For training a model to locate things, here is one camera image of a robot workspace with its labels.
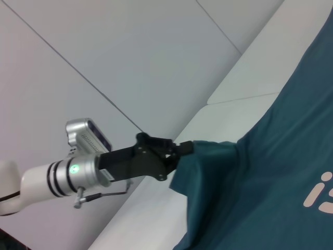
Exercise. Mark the teal t-shirt with FREE print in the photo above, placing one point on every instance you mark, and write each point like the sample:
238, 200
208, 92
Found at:
260, 169

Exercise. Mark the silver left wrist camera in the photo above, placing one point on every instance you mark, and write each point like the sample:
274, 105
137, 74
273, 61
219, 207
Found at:
88, 135

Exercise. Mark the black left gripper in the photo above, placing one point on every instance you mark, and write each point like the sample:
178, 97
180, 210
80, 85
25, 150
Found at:
140, 161

